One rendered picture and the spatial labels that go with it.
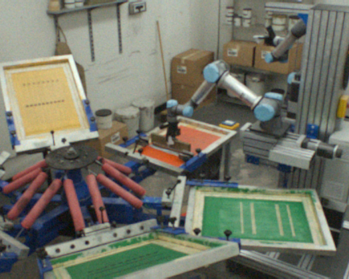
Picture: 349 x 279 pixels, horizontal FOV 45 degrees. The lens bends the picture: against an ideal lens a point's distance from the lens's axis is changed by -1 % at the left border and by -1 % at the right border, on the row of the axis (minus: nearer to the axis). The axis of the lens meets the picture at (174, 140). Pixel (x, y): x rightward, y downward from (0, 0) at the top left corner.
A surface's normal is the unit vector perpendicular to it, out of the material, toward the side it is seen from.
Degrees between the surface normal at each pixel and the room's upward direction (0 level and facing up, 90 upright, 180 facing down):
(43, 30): 90
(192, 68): 89
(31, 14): 90
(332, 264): 0
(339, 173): 90
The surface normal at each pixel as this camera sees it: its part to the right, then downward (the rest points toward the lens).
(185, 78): -0.53, 0.38
